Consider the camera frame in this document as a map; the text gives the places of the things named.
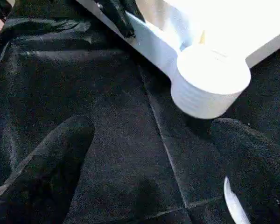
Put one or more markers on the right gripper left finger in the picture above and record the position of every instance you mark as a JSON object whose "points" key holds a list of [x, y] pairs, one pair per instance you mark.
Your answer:
{"points": [[49, 168]]}

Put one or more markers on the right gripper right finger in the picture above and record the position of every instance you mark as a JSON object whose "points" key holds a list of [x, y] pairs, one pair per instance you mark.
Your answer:
{"points": [[259, 175]]}

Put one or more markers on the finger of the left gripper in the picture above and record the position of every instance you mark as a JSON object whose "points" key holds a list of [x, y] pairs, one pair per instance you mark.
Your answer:
{"points": [[119, 16]]}

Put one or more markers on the white plastic table top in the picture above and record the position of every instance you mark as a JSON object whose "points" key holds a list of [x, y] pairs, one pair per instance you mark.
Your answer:
{"points": [[212, 77]]}

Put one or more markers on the black mat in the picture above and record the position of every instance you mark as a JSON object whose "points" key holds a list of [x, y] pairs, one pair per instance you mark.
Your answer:
{"points": [[119, 93]]}

